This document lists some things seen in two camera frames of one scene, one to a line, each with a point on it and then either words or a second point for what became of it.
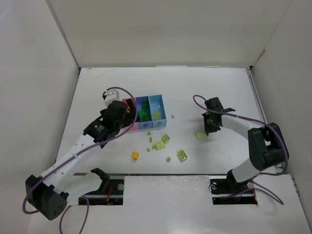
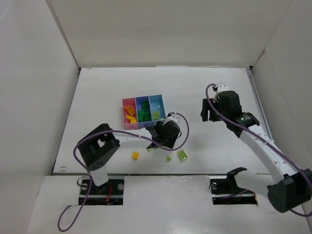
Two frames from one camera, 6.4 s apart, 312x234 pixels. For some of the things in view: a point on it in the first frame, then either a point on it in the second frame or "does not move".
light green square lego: x=157 y=116 does not move
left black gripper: x=130 y=110 to x=159 y=140
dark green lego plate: x=144 y=116 does not move
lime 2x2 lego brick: x=182 y=155 does not move
